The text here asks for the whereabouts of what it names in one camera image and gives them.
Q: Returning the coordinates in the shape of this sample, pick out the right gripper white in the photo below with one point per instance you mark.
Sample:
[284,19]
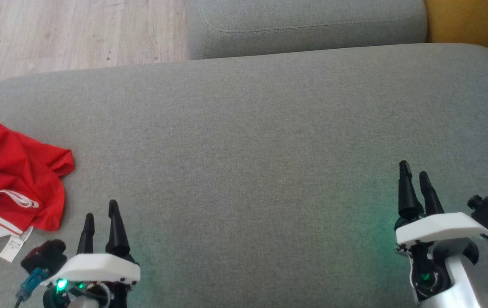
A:
[438,229]

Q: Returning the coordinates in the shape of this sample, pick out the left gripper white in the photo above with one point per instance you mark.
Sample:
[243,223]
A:
[94,267]

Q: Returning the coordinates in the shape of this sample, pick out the red shorts with white trim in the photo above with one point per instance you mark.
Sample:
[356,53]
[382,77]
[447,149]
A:
[8,149]

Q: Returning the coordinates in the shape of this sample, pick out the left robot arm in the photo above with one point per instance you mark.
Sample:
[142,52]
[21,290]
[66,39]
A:
[87,301]

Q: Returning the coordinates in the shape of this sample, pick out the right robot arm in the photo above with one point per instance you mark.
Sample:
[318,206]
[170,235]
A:
[471,282]

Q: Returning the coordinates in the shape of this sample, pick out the grey fabric sofa seat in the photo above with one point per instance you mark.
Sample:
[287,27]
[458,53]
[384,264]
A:
[244,149]

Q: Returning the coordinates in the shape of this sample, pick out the grey sofa back cushion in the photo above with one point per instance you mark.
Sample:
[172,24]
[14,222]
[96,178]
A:
[308,25]

